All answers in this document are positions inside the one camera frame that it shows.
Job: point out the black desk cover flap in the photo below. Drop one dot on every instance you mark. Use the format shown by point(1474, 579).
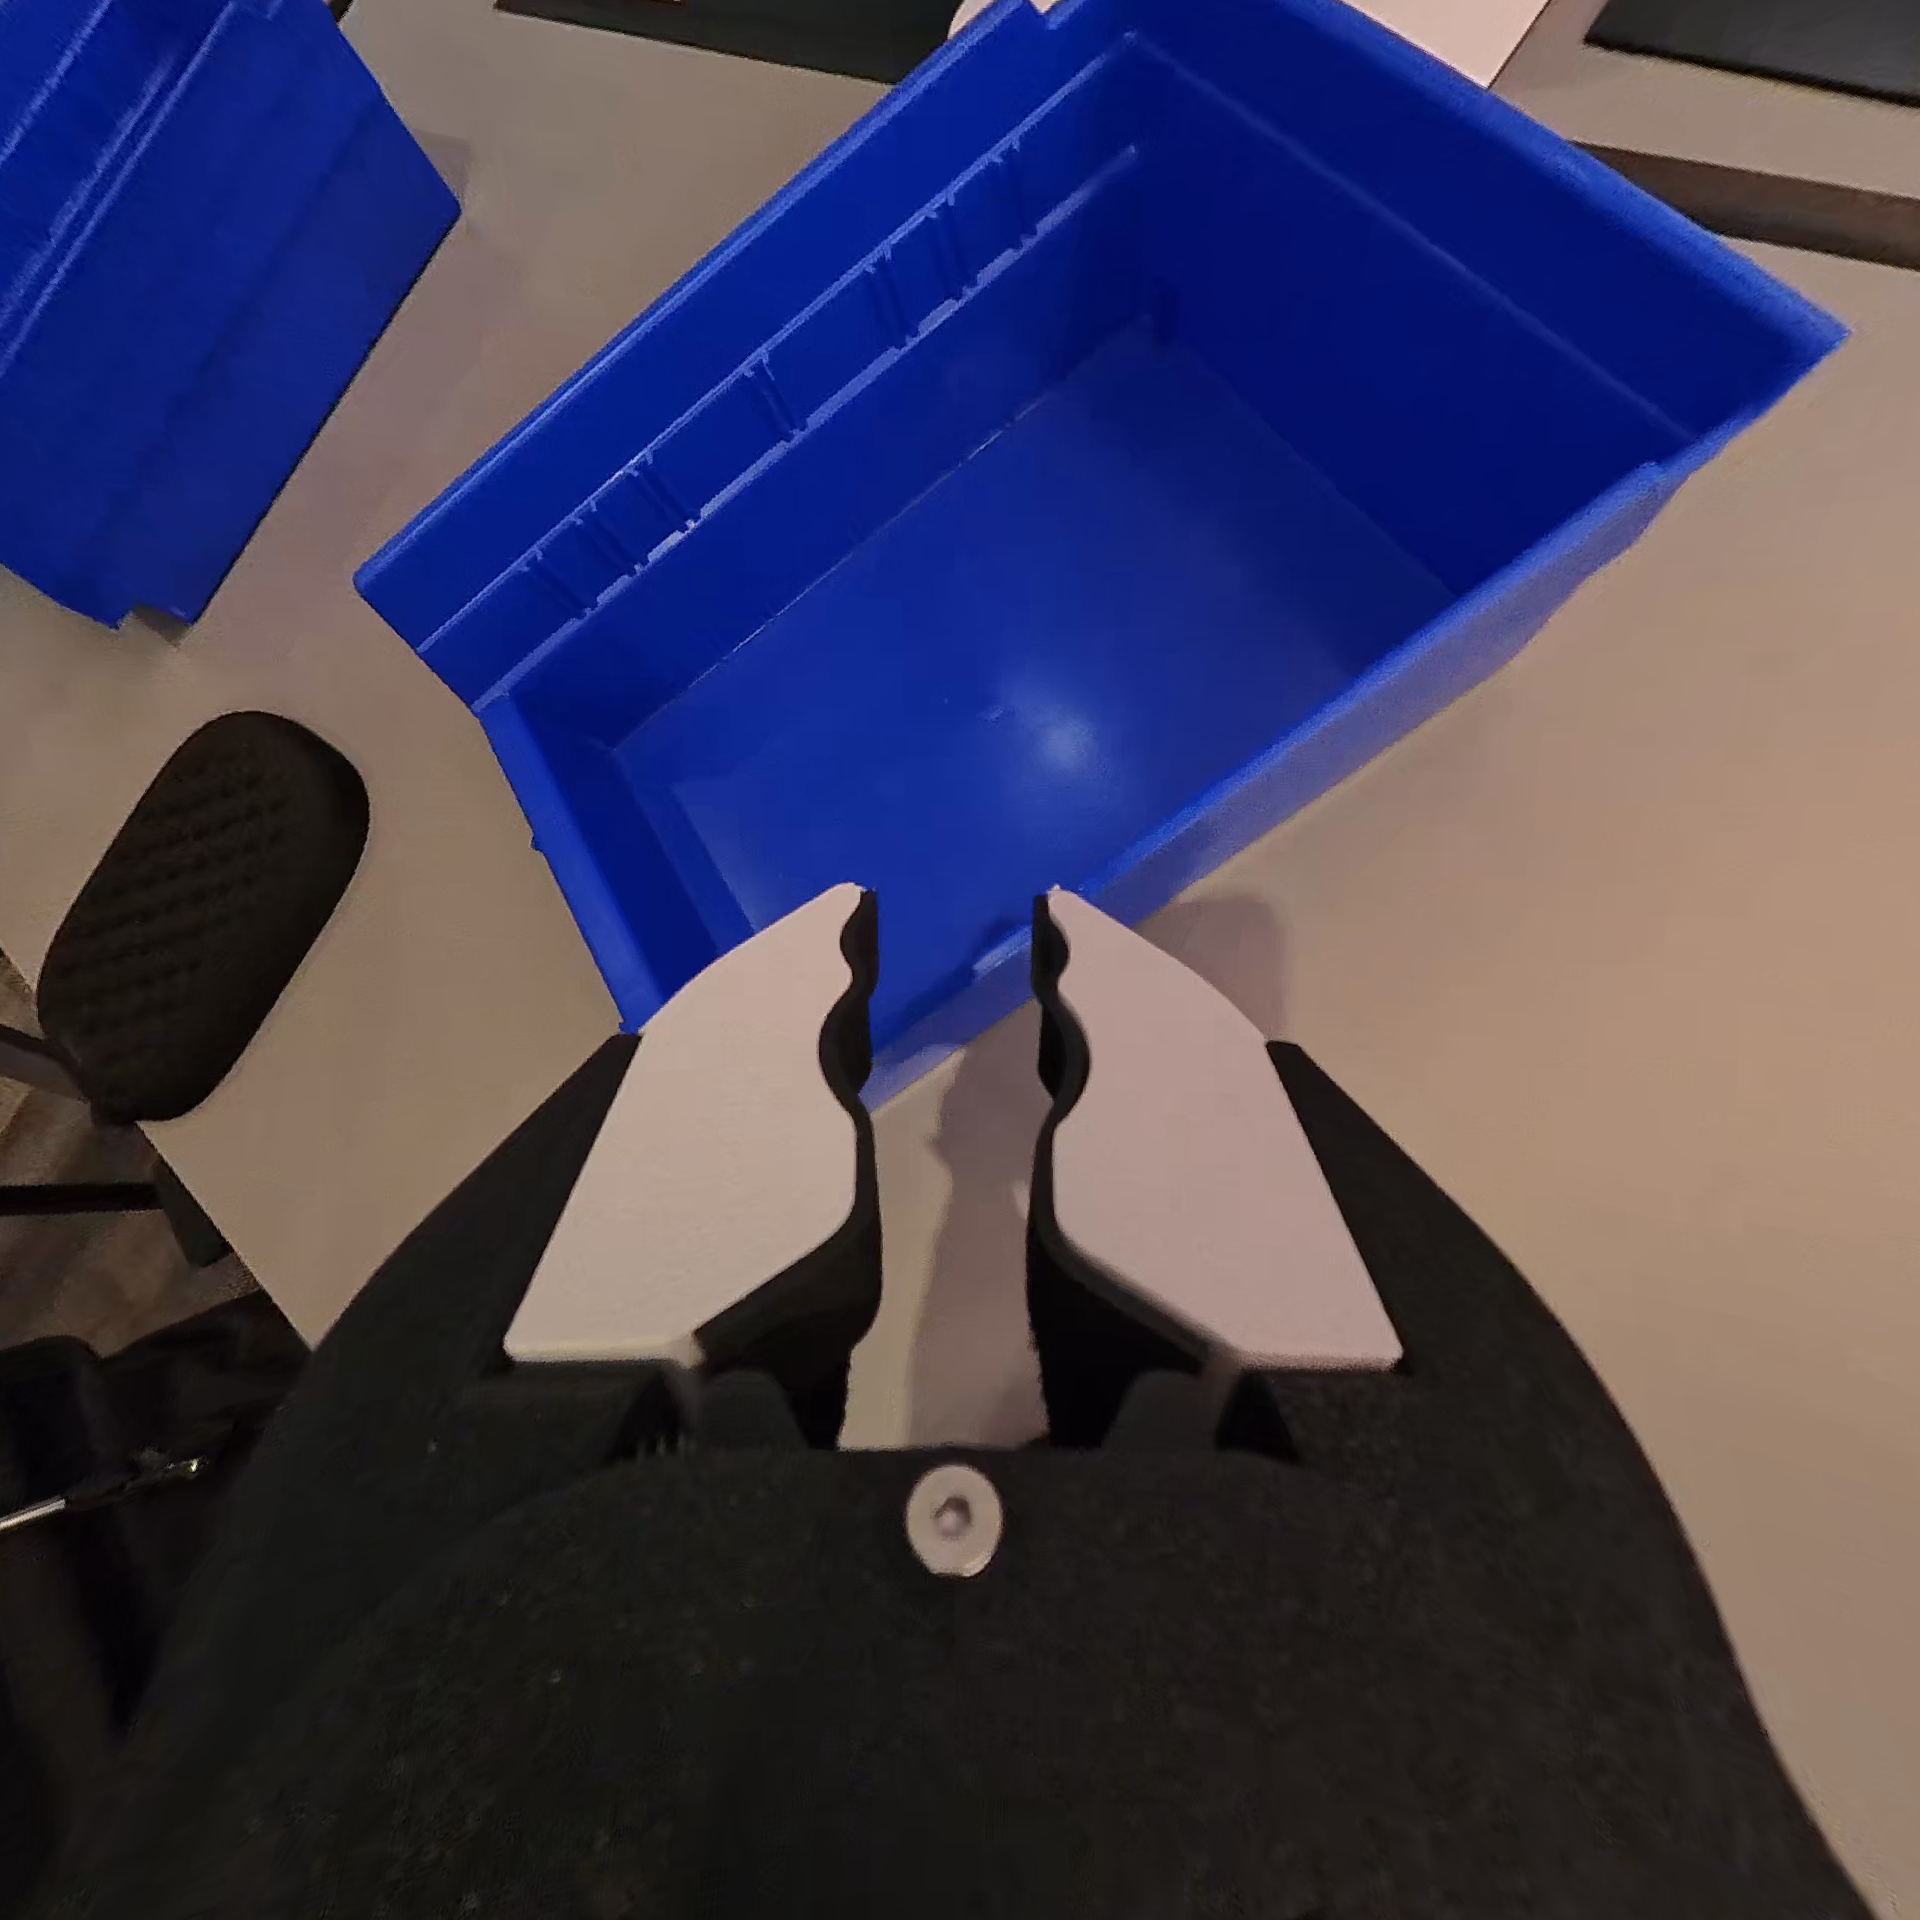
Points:
point(751, 31)
point(1769, 44)

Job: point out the blue plastic bin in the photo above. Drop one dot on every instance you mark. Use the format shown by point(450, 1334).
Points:
point(1050, 524)
point(194, 300)

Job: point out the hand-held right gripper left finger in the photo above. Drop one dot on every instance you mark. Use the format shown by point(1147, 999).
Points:
point(704, 1186)

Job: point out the black chair armrest post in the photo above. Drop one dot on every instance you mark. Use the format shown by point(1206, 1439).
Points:
point(90, 1141)

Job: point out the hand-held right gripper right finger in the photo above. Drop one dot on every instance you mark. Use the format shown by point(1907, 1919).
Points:
point(1215, 1186)

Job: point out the black chair armrest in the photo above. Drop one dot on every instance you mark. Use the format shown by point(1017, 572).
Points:
point(210, 916)

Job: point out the person's black clothing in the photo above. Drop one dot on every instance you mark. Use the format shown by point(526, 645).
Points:
point(106, 1622)

